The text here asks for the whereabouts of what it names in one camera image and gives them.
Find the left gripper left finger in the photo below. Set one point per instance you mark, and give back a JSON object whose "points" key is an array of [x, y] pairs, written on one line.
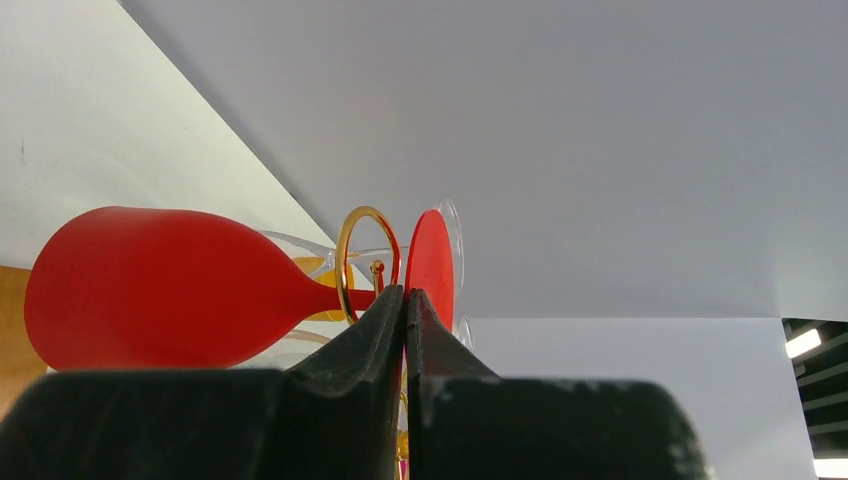
{"points": [[332, 416]]}

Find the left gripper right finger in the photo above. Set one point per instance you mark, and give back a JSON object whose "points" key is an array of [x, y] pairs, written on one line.
{"points": [[468, 422]]}

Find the clear wine glass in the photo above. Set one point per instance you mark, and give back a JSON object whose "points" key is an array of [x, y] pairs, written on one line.
{"points": [[457, 245]]}

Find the red wine glass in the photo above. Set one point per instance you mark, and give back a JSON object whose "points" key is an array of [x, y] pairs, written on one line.
{"points": [[124, 288]]}

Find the wooden rack base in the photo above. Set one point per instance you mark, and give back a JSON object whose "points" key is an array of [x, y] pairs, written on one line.
{"points": [[20, 365]]}

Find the yellow plastic goblet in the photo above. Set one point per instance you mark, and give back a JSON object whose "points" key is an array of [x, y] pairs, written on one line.
{"points": [[313, 267]]}

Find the gold wire glass rack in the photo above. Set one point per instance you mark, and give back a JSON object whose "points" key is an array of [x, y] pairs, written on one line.
{"points": [[376, 261]]}

